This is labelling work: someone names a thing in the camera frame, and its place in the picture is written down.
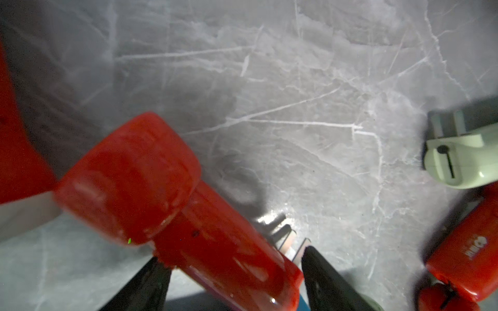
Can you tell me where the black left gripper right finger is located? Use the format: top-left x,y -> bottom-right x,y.
302,246 -> 374,311

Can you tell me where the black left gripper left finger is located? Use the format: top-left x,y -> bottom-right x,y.
100,257 -> 172,311

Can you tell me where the red flashlight white rim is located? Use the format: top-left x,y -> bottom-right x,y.
54,112 -> 303,310

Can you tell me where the blue flashlight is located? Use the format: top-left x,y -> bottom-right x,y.
296,295 -> 311,311

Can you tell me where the pale green flashlight upper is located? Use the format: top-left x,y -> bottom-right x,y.
423,95 -> 497,189

